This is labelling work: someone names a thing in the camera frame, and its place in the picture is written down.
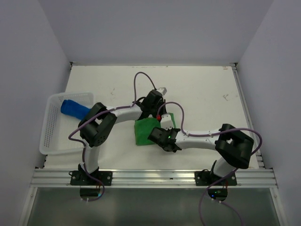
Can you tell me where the green towel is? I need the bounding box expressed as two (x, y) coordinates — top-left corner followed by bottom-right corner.
(134, 113), (177, 146)

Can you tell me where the blue towel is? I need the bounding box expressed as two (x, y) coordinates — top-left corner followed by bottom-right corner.
(60, 100), (90, 120)

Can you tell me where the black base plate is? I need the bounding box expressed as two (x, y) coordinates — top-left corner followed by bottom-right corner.
(194, 169), (237, 186)
(68, 170), (113, 186)

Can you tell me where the white perforated plastic basket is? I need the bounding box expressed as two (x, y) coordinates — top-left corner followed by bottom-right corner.
(40, 92), (95, 155)

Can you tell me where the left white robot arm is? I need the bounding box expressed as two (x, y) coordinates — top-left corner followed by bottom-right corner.
(79, 88), (167, 185)

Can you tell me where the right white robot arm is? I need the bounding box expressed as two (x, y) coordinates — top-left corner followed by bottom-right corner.
(148, 124), (254, 185)

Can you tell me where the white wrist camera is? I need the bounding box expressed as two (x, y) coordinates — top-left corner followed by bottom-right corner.
(156, 87), (167, 96)
(157, 113), (174, 130)

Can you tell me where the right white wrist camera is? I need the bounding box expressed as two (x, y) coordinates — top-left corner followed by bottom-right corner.
(157, 113), (174, 130)

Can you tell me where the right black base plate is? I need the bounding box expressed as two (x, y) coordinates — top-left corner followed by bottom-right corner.
(194, 169), (237, 186)

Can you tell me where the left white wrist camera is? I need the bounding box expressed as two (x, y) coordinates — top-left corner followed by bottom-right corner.
(156, 87), (167, 96)

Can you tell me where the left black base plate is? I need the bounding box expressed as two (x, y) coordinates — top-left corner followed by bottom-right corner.
(68, 170), (113, 186)

